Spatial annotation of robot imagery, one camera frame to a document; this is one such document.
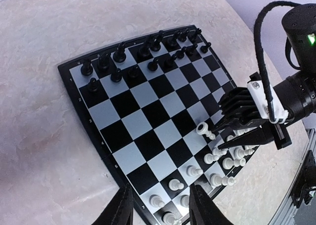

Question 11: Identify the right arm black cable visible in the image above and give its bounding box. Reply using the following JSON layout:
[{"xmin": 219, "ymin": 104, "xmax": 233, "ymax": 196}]
[{"xmin": 253, "ymin": 1, "xmax": 303, "ymax": 122}]

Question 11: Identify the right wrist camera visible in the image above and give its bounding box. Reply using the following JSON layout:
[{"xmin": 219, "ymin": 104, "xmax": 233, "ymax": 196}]
[{"xmin": 219, "ymin": 72, "xmax": 293, "ymax": 128}]

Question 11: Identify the black chess pawn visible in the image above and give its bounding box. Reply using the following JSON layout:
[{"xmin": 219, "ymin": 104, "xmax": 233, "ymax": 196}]
[{"xmin": 87, "ymin": 78, "xmax": 98, "ymax": 93}]

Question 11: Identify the white chess rook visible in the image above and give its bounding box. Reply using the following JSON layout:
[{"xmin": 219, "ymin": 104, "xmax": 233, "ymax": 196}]
[{"xmin": 162, "ymin": 212, "xmax": 181, "ymax": 225}]

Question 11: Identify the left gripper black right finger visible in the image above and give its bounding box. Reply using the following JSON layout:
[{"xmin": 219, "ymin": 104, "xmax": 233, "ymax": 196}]
[{"xmin": 189, "ymin": 184, "xmax": 233, "ymax": 225}]

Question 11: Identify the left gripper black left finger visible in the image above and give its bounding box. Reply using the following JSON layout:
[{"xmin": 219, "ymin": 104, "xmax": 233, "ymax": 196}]
[{"xmin": 92, "ymin": 184, "xmax": 133, "ymax": 225}]

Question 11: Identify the black chess rook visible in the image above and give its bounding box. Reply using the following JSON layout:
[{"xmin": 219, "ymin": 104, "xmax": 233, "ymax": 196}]
[{"xmin": 80, "ymin": 59, "xmax": 93, "ymax": 76}]

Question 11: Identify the black folding chess board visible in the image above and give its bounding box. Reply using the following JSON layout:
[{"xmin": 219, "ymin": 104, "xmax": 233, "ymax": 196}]
[{"xmin": 57, "ymin": 24, "xmax": 260, "ymax": 225}]

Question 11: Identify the white chess pawn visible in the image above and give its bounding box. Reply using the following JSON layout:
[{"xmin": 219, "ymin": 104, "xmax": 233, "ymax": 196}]
[{"xmin": 168, "ymin": 179, "xmax": 184, "ymax": 191}]

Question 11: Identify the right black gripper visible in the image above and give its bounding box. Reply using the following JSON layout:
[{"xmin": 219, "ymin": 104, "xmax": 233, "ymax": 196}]
[{"xmin": 212, "ymin": 3, "xmax": 316, "ymax": 150}]

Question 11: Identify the front aluminium rail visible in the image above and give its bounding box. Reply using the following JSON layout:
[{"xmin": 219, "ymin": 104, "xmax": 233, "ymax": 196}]
[{"xmin": 269, "ymin": 129, "xmax": 316, "ymax": 225}]

